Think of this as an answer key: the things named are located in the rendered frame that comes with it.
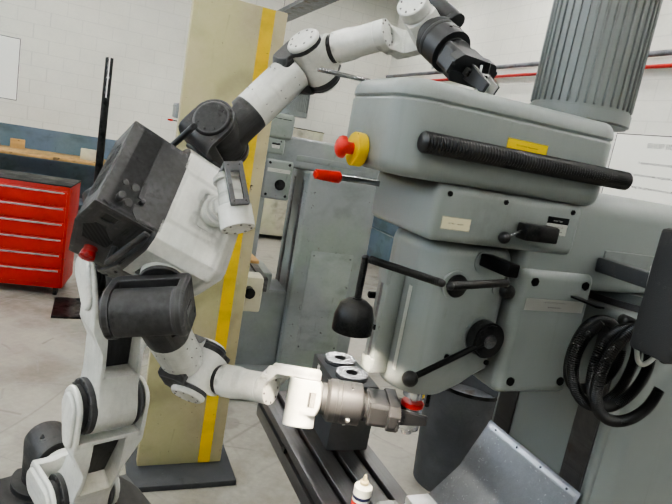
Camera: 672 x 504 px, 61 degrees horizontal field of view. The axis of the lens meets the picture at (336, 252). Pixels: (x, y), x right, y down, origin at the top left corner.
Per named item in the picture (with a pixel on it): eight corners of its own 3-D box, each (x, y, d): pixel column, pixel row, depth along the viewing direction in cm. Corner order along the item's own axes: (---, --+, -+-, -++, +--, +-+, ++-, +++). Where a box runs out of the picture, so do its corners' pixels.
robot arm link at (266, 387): (313, 369, 115) (258, 359, 121) (306, 414, 113) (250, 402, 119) (327, 371, 121) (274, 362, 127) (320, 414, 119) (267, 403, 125)
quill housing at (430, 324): (403, 407, 105) (438, 240, 100) (358, 362, 124) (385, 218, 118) (485, 405, 113) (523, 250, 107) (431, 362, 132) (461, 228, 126)
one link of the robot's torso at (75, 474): (30, 501, 161) (62, 372, 142) (101, 480, 175) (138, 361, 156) (46, 547, 151) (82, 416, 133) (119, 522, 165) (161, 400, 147)
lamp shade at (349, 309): (323, 326, 101) (329, 293, 100) (348, 321, 106) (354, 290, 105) (354, 340, 96) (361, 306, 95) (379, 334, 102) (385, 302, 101)
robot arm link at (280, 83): (319, 67, 141) (256, 128, 137) (294, 23, 132) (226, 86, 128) (347, 76, 133) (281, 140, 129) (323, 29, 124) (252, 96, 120)
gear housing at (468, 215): (427, 241, 96) (440, 183, 95) (367, 215, 118) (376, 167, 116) (574, 257, 110) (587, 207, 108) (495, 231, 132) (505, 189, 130)
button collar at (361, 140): (355, 167, 98) (362, 132, 97) (342, 163, 104) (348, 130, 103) (366, 168, 99) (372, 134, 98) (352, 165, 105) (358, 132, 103)
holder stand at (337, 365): (325, 451, 151) (338, 381, 148) (303, 410, 172) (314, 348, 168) (366, 450, 156) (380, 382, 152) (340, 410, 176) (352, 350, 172)
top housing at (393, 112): (392, 175, 90) (412, 72, 87) (332, 160, 114) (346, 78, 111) (605, 210, 109) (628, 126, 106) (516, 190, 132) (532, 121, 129)
